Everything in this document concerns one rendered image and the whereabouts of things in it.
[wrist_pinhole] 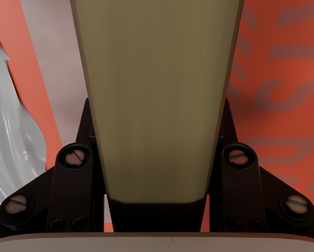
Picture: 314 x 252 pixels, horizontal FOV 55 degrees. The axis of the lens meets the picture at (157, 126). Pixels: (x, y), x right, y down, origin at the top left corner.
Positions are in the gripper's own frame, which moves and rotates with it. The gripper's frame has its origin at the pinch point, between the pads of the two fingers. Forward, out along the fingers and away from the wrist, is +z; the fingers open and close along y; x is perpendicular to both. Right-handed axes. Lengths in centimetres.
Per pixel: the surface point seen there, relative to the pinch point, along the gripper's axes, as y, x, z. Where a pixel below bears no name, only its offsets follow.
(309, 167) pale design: 11.3, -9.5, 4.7
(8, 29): -7.6, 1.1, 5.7
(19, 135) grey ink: -9.0, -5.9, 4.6
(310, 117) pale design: 9.7, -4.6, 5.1
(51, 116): -6.7, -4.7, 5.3
